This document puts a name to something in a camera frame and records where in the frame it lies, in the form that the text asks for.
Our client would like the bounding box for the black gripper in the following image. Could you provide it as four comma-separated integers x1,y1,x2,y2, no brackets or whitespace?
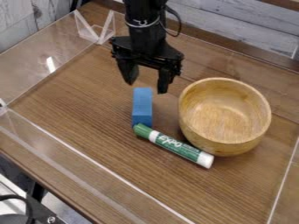
110,36,184,94

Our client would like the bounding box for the blue rectangular block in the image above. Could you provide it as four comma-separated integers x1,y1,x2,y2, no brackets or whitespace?
132,87,154,127

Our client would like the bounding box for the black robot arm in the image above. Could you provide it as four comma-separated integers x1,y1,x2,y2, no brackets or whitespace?
110,0,184,94

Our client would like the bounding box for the brown wooden bowl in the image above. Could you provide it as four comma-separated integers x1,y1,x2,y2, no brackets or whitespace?
179,77,272,157

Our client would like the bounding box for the green Expo marker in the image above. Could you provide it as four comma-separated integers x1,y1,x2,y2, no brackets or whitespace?
134,123,214,169

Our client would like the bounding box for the clear acrylic corner bracket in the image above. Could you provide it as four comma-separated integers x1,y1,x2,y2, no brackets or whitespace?
74,10,116,46

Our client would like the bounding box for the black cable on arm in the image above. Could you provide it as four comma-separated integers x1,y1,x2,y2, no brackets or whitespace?
160,4,183,38

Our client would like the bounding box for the clear acrylic front wall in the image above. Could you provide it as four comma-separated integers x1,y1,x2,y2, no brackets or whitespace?
0,99,194,224

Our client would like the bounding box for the black stand with cable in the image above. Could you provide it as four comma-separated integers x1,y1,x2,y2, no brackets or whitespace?
0,156,67,224

